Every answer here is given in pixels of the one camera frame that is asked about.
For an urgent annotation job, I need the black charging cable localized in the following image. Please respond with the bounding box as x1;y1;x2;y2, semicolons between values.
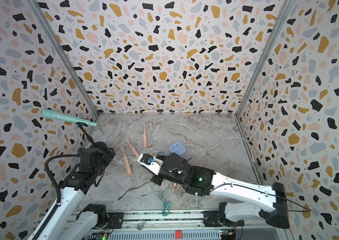
117;179;154;201

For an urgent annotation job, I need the pink toothbrush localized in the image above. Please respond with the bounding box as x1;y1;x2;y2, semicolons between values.
143;125;148;149
121;147;133;176
127;140;140;159

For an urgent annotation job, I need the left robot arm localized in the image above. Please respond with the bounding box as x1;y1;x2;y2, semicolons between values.
29;142;116;240

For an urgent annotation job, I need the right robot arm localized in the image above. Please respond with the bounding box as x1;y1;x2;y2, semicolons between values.
138;153;290;229

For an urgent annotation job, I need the blue power strip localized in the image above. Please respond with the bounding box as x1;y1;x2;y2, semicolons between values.
169;142;186;157

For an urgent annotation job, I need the red button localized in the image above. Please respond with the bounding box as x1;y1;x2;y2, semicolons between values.
175;231;182;239

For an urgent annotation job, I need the pink charging cable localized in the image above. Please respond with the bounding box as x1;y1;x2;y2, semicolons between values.
169;181;182;194

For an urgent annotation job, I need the metal base rail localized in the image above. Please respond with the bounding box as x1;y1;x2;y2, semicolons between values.
37;208;290;240

